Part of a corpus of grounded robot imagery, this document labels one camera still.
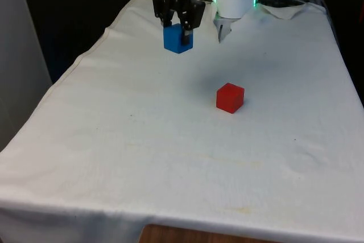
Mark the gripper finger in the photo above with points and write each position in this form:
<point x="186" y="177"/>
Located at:
<point x="166" y="6"/>
<point x="193" y="12"/>

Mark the blue cube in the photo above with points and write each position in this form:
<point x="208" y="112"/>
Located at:
<point x="172" y="38"/>

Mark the red cube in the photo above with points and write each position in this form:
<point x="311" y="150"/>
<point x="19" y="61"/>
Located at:
<point x="229" y="99"/>

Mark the pale grey locker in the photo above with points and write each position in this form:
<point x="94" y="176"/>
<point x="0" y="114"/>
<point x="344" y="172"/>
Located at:
<point x="20" y="55"/>

